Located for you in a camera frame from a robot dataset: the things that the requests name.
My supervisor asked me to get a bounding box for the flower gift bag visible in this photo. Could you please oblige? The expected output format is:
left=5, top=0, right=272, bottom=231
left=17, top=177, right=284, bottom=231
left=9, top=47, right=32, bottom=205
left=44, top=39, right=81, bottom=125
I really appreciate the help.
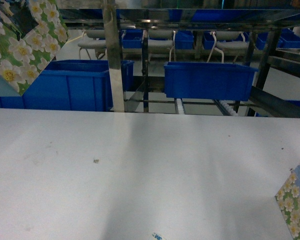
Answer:
left=275, top=163, right=300, bottom=240
left=0, top=0, right=69, bottom=97

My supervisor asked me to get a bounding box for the white roller track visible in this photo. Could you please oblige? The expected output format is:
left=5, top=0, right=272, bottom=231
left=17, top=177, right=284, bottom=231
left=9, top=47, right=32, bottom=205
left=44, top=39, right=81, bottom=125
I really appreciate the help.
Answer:
left=174, top=98, right=185, bottom=115

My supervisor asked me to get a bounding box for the blue bin behind table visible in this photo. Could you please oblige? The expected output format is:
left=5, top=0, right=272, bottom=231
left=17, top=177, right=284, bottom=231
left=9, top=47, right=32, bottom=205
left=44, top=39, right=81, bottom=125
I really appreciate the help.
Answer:
left=164, top=61, right=258, bottom=101

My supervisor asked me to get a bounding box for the blue bin at left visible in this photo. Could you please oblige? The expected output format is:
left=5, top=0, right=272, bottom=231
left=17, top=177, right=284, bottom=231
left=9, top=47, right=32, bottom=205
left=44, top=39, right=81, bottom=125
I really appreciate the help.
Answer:
left=0, top=59, right=135, bottom=112

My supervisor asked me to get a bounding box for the steel rack post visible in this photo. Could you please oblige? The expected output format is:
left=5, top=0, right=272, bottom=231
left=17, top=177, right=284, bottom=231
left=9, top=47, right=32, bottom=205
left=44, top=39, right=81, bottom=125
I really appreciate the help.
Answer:
left=102, top=0, right=125, bottom=112

